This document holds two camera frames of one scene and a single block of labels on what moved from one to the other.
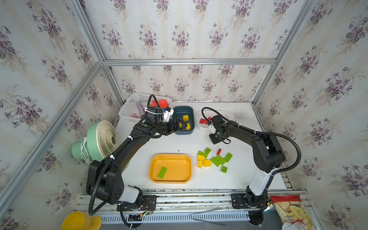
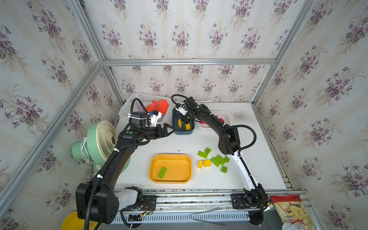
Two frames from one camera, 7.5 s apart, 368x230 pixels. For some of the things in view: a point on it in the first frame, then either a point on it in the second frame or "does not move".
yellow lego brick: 201,157 -> 188,126
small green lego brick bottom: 224,169 does not move
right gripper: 215,139 -> 186,115
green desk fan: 102,141 does not move
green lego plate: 162,172 does not move
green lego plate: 228,156 does not move
